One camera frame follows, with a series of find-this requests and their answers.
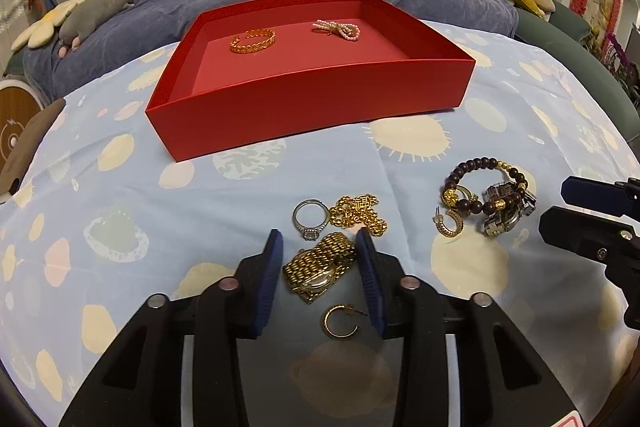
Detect silver ring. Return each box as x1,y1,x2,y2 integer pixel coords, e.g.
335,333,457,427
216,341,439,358
292,199,332,242

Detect pearl bracelet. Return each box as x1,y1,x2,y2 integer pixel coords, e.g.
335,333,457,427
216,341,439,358
311,20,362,42

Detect flower shaped pillow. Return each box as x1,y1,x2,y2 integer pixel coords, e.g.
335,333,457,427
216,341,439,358
11,0,91,52

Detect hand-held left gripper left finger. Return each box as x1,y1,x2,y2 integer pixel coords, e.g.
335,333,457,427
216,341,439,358
59,228,286,427

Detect red cardboard box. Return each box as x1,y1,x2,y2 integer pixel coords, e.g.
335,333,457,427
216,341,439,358
145,0,476,164

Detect gold watch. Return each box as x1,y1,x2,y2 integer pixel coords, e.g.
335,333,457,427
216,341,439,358
282,232,358,305

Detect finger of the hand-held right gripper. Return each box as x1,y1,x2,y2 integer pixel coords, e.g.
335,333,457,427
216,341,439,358
560,176,640,219
539,206,640,280

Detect grey plush animal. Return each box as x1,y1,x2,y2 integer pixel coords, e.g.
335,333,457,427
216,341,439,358
57,0,136,58

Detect brown flat pad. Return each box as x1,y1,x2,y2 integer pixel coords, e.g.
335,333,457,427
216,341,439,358
0,98,67,195

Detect gold chain necklace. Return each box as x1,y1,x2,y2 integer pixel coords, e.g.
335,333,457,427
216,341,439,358
327,194,391,239

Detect silver watch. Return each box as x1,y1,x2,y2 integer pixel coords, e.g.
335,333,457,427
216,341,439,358
481,182,538,239

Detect potted flowers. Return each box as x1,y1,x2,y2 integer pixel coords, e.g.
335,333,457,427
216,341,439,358
582,27,640,102

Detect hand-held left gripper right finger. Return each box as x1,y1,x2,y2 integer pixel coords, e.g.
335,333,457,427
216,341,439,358
354,228,583,427

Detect gold hoop earring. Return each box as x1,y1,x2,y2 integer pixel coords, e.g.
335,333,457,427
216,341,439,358
321,304,371,340
432,207,466,238

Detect white device with wooden disc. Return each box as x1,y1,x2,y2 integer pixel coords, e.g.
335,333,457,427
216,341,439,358
0,79,43,198

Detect green sofa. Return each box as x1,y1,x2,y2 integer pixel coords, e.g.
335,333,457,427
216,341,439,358
442,0,640,108

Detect brown bead bracelet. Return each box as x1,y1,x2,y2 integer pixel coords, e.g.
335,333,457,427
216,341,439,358
440,159,530,217

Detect gold chain-link bangle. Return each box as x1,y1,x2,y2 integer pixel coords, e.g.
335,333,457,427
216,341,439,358
230,28,277,54

